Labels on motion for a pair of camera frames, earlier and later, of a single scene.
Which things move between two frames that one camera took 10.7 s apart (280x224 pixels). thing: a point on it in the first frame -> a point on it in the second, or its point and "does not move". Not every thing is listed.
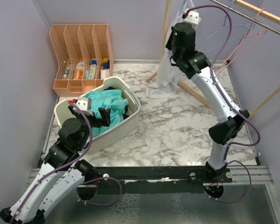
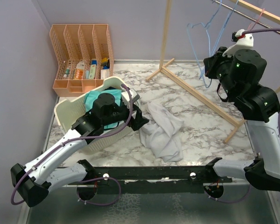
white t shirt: (169, 73) -> (160, 134)
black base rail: (149, 179) does not move
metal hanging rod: (215, 2) does not move
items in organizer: (91, 72) does not move
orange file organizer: (85, 58) does not move
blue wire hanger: (228, 25) -> (215, 43)
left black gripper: (105, 114) -> (139, 120)
